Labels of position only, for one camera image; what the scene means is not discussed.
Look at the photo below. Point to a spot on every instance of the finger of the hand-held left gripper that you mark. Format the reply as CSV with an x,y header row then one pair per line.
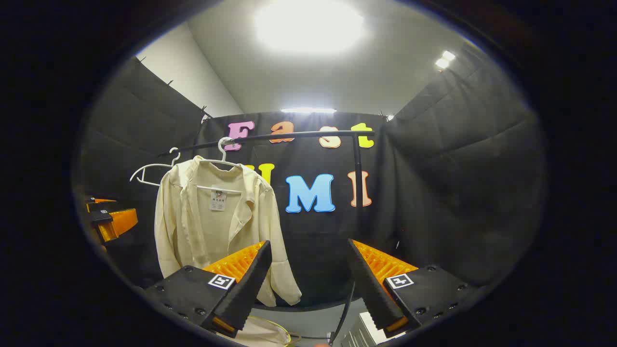
x,y
120,222
99,206

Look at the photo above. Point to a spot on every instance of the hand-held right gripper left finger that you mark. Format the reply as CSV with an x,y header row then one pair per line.
x,y
250,284

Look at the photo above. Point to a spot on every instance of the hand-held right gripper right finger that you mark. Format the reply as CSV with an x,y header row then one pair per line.
x,y
368,284

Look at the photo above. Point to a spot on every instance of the cream jacket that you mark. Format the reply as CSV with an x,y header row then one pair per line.
x,y
193,226

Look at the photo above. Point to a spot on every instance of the white plastic hanger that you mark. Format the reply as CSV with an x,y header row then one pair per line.
x,y
226,161
147,168

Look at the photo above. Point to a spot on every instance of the black clothes rack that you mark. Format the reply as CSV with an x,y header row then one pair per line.
x,y
357,193

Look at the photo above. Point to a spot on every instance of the white ribbed box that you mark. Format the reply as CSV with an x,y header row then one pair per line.
x,y
361,332

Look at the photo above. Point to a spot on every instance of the narrow ceiling light strip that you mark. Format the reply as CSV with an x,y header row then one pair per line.
x,y
308,110

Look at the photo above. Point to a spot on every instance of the small ceiling light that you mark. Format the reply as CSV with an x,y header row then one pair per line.
x,y
444,59

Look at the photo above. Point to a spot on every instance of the large ceiling light panel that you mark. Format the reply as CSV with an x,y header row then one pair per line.
x,y
308,24

